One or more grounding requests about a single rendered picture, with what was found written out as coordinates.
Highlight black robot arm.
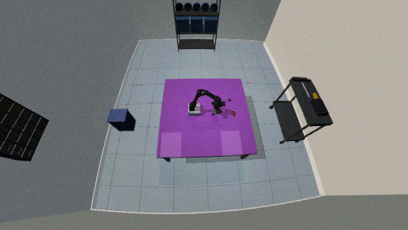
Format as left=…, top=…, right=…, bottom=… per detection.
left=189, top=89, right=225, bottom=111

